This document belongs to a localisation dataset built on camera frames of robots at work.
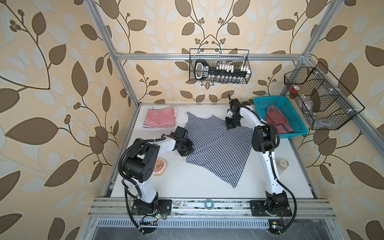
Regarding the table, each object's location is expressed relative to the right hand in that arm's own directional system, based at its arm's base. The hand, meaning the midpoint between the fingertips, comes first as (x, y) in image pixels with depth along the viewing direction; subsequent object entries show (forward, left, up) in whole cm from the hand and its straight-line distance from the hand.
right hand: (228, 128), depth 106 cm
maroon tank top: (+7, -34, +3) cm, 35 cm away
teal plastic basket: (+15, -43, +6) cm, 46 cm away
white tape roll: (-31, -23, +10) cm, 40 cm away
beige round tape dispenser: (-28, +45, +2) cm, 53 cm away
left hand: (-16, +23, +2) cm, 28 cm away
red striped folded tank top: (+8, +46, +4) cm, 47 cm away
